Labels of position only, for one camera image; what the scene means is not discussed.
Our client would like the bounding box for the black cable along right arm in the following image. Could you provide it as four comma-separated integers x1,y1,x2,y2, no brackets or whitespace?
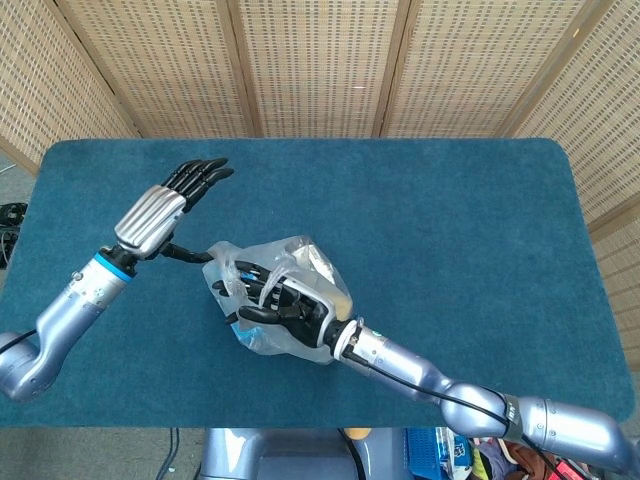
347,347,566,480

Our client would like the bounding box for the woven bamboo folding screen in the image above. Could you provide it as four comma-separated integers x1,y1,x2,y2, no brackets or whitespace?
0,0,640,372

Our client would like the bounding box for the blue plastic basket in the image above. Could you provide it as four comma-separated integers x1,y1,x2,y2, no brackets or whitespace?
405,426,442,472

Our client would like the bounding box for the red flat item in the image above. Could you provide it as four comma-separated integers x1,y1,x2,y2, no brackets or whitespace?
552,454,596,480

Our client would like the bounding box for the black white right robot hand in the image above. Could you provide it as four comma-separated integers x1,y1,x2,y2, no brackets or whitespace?
212,259,352,352

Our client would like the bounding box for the brown cloth bundle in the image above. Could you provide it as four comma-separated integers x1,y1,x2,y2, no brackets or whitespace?
499,442,554,480

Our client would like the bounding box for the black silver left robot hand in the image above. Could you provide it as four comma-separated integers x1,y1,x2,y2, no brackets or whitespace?
102,157,236,267

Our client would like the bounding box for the blue carpet table cover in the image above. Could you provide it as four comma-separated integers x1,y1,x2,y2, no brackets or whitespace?
0,138,636,430

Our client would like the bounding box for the black strap on right arm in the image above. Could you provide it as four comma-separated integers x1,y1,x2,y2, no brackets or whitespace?
501,393,524,442

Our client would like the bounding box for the blue grey robot torso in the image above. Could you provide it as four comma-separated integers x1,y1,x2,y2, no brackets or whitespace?
197,427,416,480

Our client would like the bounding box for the black cable bundle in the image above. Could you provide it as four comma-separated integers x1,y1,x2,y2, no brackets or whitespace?
0,202,29,269

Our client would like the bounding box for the black cable on floor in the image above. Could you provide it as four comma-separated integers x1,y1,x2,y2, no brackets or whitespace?
157,427,181,480

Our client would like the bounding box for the white blue printed package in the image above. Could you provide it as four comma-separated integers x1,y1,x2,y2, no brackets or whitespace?
434,426,474,474

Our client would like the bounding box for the clear plastic shopping bag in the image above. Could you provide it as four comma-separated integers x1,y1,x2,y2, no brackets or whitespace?
201,234,355,365

